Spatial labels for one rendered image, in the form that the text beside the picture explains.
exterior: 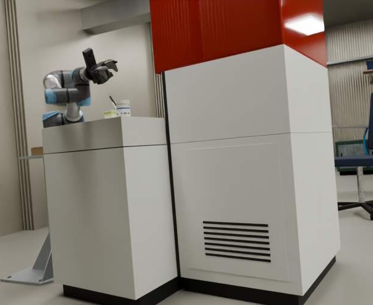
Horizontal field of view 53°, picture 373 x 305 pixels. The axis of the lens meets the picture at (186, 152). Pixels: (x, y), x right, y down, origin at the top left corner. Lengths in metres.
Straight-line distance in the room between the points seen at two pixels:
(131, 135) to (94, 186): 0.34
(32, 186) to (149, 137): 2.81
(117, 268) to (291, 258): 0.84
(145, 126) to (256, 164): 0.60
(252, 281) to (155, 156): 0.80
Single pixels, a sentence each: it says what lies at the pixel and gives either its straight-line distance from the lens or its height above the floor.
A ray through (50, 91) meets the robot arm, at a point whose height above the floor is 1.11.
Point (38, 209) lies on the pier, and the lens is 4.66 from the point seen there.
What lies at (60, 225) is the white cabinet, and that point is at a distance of 2.23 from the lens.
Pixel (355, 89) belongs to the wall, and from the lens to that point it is 10.01.
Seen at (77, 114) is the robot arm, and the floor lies 1.07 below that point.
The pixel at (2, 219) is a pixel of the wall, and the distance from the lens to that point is 4.57.
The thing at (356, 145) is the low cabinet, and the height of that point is 0.59.
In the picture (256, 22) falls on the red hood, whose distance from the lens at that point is 1.87.
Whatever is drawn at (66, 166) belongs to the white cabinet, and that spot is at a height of 0.74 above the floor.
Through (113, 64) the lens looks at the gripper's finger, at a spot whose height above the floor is 1.19.
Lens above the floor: 0.78
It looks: 1 degrees down
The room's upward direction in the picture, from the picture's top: 4 degrees counter-clockwise
